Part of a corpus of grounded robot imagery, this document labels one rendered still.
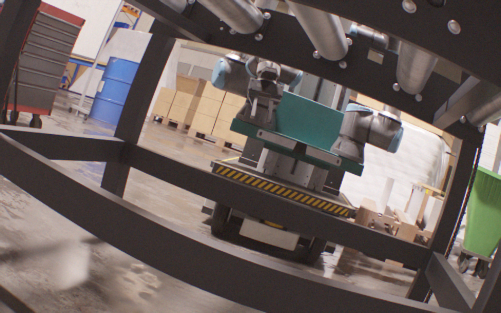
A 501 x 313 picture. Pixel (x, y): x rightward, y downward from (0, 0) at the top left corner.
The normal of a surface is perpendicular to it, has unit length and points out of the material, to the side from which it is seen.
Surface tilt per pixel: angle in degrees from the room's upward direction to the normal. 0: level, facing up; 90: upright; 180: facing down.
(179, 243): 90
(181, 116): 90
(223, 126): 90
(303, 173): 90
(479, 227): 101
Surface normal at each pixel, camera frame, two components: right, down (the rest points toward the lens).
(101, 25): 0.73, 0.29
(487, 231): -0.43, 0.11
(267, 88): 0.14, -0.31
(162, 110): -0.21, 0.00
